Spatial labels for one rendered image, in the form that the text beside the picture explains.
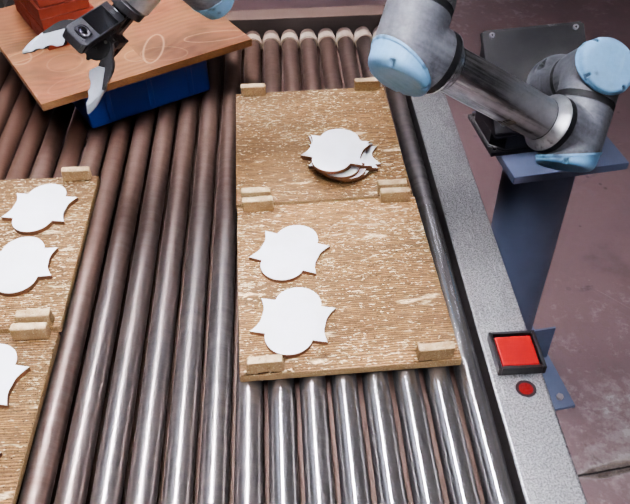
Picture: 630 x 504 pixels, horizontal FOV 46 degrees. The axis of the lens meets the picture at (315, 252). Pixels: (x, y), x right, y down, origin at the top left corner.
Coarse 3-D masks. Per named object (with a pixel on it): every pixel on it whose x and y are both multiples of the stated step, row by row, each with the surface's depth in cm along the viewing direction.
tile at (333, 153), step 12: (336, 132) 155; (348, 132) 155; (312, 144) 152; (324, 144) 152; (336, 144) 152; (348, 144) 152; (360, 144) 152; (312, 156) 149; (324, 156) 149; (336, 156) 149; (348, 156) 149; (360, 156) 149; (324, 168) 146; (336, 168) 146
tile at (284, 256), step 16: (272, 240) 136; (288, 240) 136; (304, 240) 136; (256, 256) 133; (272, 256) 133; (288, 256) 133; (304, 256) 133; (272, 272) 130; (288, 272) 130; (304, 272) 131
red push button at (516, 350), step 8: (512, 336) 121; (520, 336) 121; (528, 336) 121; (496, 344) 120; (504, 344) 119; (512, 344) 119; (520, 344) 119; (528, 344) 119; (504, 352) 118; (512, 352) 118; (520, 352) 118; (528, 352) 118; (504, 360) 117; (512, 360) 117; (520, 360) 117; (528, 360) 117; (536, 360) 117
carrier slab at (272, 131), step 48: (240, 96) 174; (288, 96) 174; (336, 96) 173; (384, 96) 173; (240, 144) 160; (288, 144) 159; (384, 144) 159; (240, 192) 148; (288, 192) 147; (336, 192) 147
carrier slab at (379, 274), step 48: (240, 240) 137; (336, 240) 137; (384, 240) 137; (240, 288) 128; (288, 288) 128; (336, 288) 128; (384, 288) 128; (432, 288) 128; (240, 336) 120; (336, 336) 120; (384, 336) 120; (432, 336) 120
